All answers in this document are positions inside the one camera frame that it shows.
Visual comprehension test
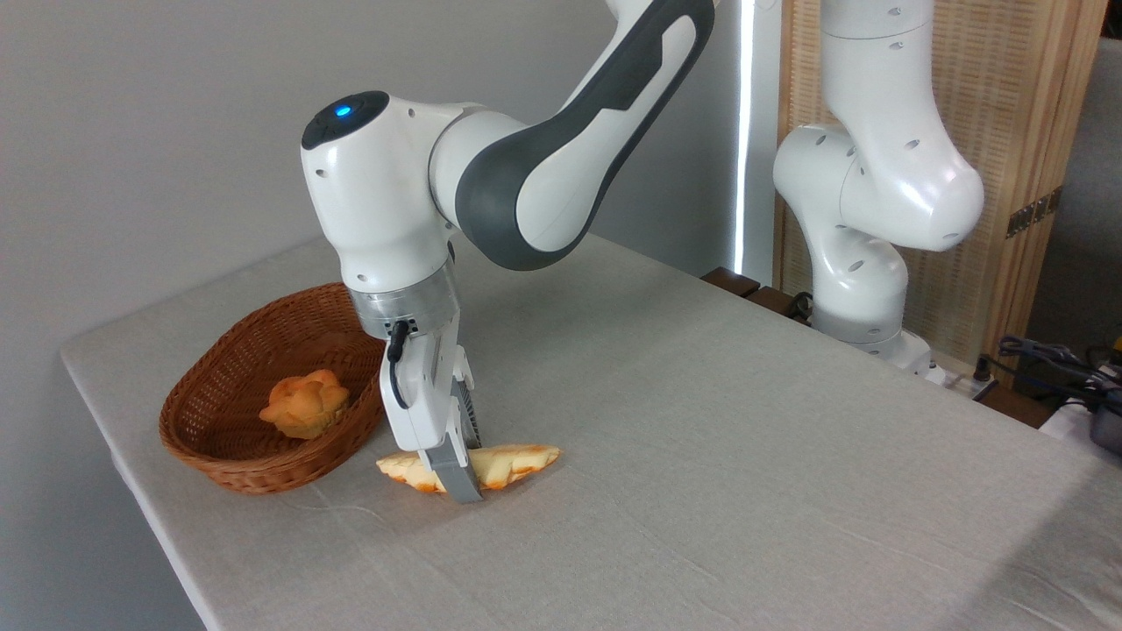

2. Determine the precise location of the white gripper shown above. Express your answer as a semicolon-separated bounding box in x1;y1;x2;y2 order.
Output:
380;311;485;505

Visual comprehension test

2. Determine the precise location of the long braided bread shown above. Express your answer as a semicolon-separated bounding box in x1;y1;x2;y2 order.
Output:
377;444;562;494

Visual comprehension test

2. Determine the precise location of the small orange bread roll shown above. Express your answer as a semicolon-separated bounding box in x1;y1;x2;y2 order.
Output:
259;369;351;440

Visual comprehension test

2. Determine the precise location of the brown wicker oval basket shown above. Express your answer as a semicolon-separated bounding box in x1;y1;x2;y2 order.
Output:
159;282;392;496

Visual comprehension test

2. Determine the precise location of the grey tablecloth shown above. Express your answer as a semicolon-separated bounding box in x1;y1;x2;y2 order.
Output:
60;235;1122;631

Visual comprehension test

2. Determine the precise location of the dark brown wooden block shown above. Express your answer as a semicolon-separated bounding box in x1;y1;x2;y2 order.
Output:
980;386;1059;429
701;267;762;299
745;286;803;320

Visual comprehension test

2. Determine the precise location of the white power strip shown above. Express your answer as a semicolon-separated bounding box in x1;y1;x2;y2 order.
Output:
927;352;1000;401

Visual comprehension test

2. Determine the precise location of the dark metal screen hinge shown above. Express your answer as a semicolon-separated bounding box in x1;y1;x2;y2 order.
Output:
1005;186;1063;239

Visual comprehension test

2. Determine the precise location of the dark grey round device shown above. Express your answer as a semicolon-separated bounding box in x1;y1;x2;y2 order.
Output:
1090;386;1122;456

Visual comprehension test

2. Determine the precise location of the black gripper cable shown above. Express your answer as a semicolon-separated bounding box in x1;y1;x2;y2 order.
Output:
387;320;413;411

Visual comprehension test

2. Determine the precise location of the white vertical window frame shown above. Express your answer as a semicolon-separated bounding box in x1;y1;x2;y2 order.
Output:
735;0;784;287

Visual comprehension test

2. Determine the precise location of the bundle of dark cables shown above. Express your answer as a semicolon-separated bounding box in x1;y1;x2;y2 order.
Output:
976;335;1122;413

